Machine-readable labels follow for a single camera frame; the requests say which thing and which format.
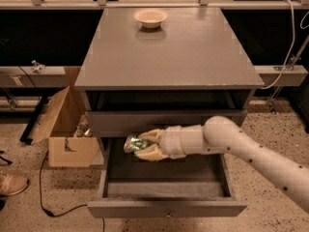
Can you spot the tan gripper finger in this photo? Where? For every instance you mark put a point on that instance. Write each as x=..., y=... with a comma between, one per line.
x=152, y=135
x=152, y=153

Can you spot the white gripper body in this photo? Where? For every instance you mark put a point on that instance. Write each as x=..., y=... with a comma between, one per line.
x=171, y=141

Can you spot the green soda can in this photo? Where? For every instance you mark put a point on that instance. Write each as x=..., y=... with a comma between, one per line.
x=135, y=143

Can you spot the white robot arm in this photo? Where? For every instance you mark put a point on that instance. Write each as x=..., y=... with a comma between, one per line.
x=220, y=135

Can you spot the open grey middle drawer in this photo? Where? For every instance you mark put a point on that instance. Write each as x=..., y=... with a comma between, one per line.
x=194, y=187

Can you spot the closed grey top drawer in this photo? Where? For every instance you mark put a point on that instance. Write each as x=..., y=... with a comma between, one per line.
x=124, y=123

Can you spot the grey drawer cabinet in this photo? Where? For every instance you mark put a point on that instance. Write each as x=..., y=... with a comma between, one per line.
x=193, y=61

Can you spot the cans inside cardboard box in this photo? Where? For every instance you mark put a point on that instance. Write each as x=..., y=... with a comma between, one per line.
x=82, y=130

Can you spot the cardboard box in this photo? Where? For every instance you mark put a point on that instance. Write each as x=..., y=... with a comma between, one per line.
x=57, y=125

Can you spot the white bowl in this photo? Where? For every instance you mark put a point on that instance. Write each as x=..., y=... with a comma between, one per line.
x=150, y=18

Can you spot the tan sneaker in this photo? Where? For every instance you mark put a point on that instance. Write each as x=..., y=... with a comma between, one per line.
x=12, y=184

